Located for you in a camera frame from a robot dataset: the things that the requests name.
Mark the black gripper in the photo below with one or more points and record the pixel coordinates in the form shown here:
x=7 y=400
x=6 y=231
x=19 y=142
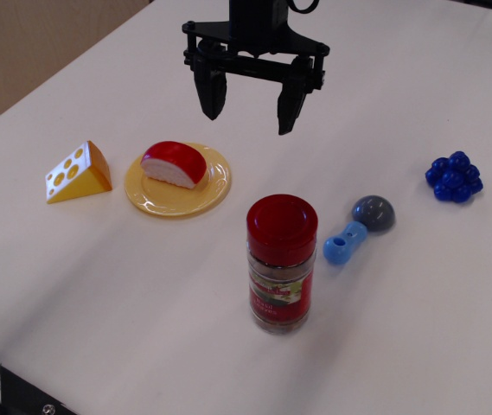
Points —
x=256 y=41

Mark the yellow plastic plate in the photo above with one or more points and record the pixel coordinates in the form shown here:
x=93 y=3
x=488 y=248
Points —
x=167 y=200

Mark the red lid spice jar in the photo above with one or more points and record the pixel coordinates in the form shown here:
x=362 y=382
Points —
x=281 y=252

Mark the blue grey toy scoop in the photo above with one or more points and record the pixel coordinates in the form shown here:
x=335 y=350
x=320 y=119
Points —
x=370 y=214

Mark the yellow toy cheese wedge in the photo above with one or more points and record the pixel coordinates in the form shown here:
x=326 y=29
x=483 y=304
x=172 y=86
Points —
x=84 y=172

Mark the blue toy grape bunch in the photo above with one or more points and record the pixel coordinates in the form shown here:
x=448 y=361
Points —
x=454 y=178

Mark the black metal corner bracket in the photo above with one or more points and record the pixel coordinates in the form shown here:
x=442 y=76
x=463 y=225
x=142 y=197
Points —
x=18 y=396

